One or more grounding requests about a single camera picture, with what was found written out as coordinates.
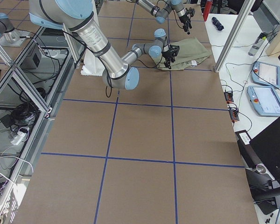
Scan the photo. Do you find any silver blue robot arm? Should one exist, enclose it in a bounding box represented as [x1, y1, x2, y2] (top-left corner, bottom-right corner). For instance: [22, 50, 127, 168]
[29, 0, 180, 90]
[131, 0, 195, 35]

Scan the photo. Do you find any red cylinder tube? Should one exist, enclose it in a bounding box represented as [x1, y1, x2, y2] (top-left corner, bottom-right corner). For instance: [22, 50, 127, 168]
[203, 0, 213, 21]

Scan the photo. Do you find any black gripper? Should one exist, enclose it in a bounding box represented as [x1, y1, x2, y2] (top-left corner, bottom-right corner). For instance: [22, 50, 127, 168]
[178, 8, 195, 35]
[162, 45, 179, 69]

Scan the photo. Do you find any far blue teach pendant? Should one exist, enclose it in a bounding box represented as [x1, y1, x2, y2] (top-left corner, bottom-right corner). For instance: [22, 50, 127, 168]
[252, 61, 280, 88]

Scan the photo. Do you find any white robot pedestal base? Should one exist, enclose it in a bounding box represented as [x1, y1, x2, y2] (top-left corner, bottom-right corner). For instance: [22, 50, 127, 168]
[80, 0, 105, 76]

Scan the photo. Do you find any white power strip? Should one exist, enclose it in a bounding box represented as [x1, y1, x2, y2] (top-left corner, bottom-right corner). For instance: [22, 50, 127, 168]
[10, 131, 28, 145]

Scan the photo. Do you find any black laptop computer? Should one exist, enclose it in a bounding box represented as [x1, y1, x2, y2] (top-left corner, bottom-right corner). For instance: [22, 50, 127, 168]
[235, 116, 280, 201]

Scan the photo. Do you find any grey aluminium frame post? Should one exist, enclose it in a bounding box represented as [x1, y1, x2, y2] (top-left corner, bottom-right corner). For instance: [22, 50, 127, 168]
[214, 0, 255, 73]

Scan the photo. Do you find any near blue teach pendant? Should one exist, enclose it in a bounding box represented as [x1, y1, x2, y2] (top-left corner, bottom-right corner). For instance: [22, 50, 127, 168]
[247, 85, 280, 117]

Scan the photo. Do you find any blue teach pendant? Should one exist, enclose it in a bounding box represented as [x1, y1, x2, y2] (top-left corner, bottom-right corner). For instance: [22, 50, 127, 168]
[247, 85, 280, 117]
[252, 61, 280, 88]

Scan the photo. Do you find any olive green long-sleeve shirt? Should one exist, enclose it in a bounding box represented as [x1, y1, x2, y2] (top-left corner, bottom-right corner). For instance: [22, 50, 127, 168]
[152, 37, 211, 70]

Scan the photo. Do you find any orange black connector board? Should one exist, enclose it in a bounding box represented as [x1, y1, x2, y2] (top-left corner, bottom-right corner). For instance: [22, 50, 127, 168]
[224, 91, 239, 124]

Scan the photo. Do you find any white Miniso hang tag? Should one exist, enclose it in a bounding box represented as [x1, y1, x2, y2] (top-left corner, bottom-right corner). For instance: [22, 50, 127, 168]
[191, 60, 197, 66]

